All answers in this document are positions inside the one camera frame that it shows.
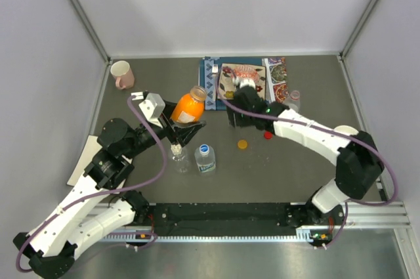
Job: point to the orange juice bottle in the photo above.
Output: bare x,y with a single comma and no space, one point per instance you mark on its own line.
191,106

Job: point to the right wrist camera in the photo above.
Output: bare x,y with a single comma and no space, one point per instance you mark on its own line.
241,82

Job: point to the silver fork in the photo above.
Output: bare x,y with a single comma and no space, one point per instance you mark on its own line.
215,72

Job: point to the red bottle cap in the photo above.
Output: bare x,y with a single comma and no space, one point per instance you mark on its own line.
268,135

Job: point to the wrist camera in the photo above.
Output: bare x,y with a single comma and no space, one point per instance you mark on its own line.
241,82
151,105

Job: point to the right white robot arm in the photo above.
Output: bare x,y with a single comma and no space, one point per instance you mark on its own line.
351,151

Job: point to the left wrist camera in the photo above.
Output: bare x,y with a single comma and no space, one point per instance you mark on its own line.
151,105

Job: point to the red patterned bowl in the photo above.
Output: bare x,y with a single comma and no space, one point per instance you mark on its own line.
246,71

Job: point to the square floral plate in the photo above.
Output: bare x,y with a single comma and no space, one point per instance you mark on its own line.
227,88

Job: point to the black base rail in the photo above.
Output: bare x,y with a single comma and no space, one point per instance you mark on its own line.
226,219

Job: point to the white notebook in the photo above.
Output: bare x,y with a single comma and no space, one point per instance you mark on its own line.
78,167

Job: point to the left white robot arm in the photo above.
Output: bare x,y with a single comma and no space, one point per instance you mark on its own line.
99,203

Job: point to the red label water bottle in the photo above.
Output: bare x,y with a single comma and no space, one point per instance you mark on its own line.
293,100

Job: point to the blue cap water bottle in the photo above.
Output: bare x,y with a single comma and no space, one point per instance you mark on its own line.
205,159

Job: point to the pink mug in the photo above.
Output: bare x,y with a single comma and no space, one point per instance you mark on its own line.
123,75

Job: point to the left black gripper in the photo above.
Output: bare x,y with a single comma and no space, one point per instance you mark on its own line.
184,132

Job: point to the orange bottle cap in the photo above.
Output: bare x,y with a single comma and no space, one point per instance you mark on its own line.
242,144

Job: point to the white paper cup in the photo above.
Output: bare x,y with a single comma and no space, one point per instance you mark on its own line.
346,130

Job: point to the clear glass bottle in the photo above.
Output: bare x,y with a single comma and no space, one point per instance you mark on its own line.
180,158

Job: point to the blue patterned placemat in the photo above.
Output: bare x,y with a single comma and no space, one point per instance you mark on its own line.
206,80

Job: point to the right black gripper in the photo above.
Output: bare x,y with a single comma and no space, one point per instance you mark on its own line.
239,121

